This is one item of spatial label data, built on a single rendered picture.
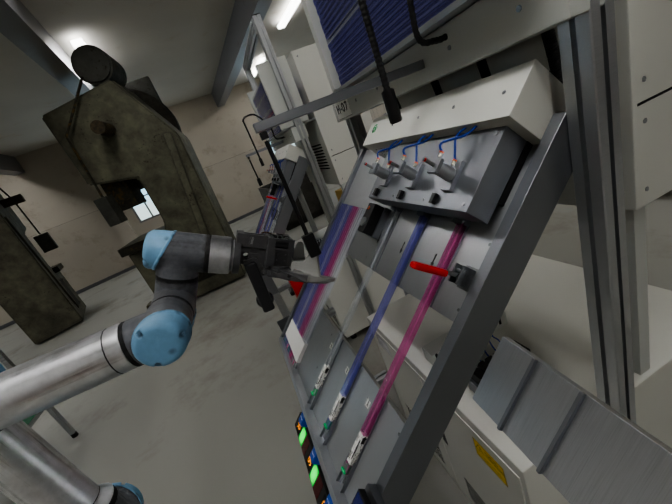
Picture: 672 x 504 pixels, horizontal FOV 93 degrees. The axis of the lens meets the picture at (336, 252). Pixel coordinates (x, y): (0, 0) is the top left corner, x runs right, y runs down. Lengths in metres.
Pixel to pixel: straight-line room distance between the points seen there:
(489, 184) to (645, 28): 0.30
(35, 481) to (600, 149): 1.06
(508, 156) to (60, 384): 0.71
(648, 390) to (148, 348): 0.96
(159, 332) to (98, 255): 9.29
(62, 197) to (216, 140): 3.76
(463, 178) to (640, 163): 0.28
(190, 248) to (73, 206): 9.15
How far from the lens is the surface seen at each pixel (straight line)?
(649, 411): 1.03
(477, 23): 0.59
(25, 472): 0.89
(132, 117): 4.34
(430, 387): 0.53
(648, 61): 0.70
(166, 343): 0.54
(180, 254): 0.64
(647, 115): 0.71
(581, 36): 0.54
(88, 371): 0.59
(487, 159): 0.53
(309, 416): 0.84
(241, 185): 9.55
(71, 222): 9.81
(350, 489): 0.70
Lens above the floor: 1.30
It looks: 20 degrees down
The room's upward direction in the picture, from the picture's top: 22 degrees counter-clockwise
